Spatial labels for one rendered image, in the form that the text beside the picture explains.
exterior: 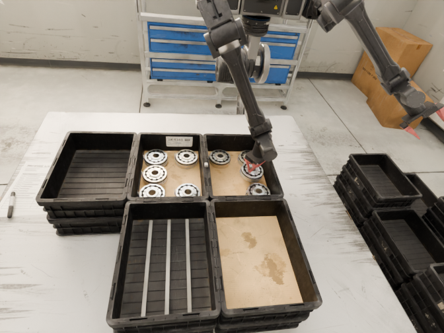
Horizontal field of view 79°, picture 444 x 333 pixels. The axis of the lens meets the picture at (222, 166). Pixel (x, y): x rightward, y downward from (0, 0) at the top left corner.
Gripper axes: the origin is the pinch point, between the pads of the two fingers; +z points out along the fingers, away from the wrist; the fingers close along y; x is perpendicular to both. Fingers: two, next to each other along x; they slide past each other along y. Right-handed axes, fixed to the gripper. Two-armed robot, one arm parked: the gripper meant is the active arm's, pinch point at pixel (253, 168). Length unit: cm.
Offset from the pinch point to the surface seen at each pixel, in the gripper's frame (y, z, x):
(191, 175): -20.3, 7.4, 17.7
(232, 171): -3.6, 6.6, 7.6
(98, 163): -48, 10, 50
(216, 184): -15.3, 6.7, 6.9
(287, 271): -24.6, 4.1, -38.4
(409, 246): 72, 46, -81
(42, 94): -12, 105, 269
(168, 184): -31.6, 7.6, 19.8
